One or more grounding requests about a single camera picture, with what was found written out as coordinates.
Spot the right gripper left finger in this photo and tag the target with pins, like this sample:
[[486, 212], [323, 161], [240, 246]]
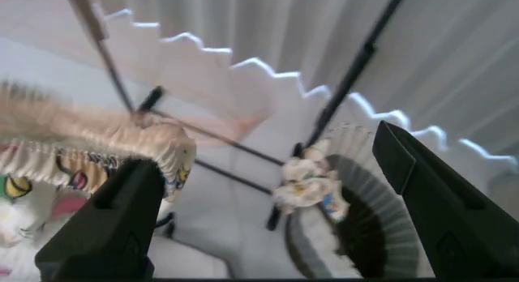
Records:
[[105, 233]]

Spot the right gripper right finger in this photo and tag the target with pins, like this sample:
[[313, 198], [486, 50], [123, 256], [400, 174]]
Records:
[[454, 233]]

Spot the cream printed garment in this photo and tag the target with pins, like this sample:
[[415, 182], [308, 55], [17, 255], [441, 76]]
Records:
[[40, 164], [304, 185]]

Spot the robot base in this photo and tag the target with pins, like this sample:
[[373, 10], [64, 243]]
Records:
[[190, 261]]

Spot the white laundry basket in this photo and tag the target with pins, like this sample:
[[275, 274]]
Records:
[[397, 233]]

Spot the black clothes rack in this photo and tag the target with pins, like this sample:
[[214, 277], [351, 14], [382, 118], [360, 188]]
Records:
[[353, 71]]

